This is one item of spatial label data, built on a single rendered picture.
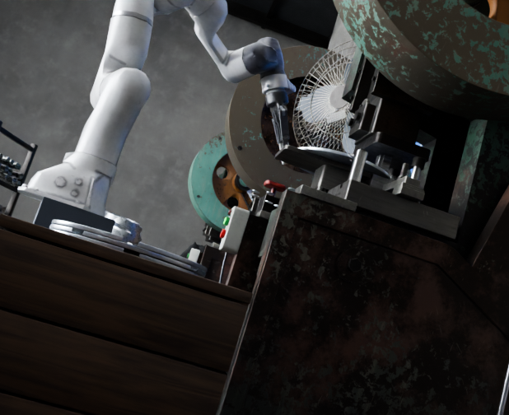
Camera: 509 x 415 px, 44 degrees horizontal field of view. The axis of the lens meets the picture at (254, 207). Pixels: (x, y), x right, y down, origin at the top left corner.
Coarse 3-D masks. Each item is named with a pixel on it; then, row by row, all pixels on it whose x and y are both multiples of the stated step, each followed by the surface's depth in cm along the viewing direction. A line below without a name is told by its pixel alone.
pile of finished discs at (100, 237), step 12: (60, 228) 105; (72, 228) 106; (84, 228) 103; (96, 240) 101; (108, 240) 101; (120, 240) 101; (132, 252) 106; (144, 252) 102; (156, 252) 103; (168, 252) 104; (168, 264) 104; (180, 264) 106; (192, 264) 108; (204, 276) 115
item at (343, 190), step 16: (336, 192) 162; (352, 192) 153; (368, 192) 154; (384, 192) 154; (368, 208) 153; (384, 208) 154; (400, 208) 155; (416, 208) 155; (432, 208) 156; (416, 224) 155; (432, 224) 156; (448, 224) 157
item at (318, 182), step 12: (276, 156) 178; (288, 156) 175; (300, 156) 171; (312, 156) 168; (312, 168) 179; (324, 168) 171; (336, 168) 171; (348, 168) 170; (324, 180) 170; (336, 180) 171
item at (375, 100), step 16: (368, 96) 187; (368, 112) 175; (384, 112) 173; (400, 112) 174; (416, 112) 175; (352, 128) 182; (368, 128) 175; (384, 128) 173; (400, 128) 174; (416, 128) 175
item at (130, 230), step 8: (112, 216) 445; (120, 216) 471; (120, 224) 445; (128, 224) 445; (136, 224) 448; (112, 232) 444; (120, 232) 445; (128, 232) 447; (136, 232) 452; (128, 240) 449; (136, 240) 452
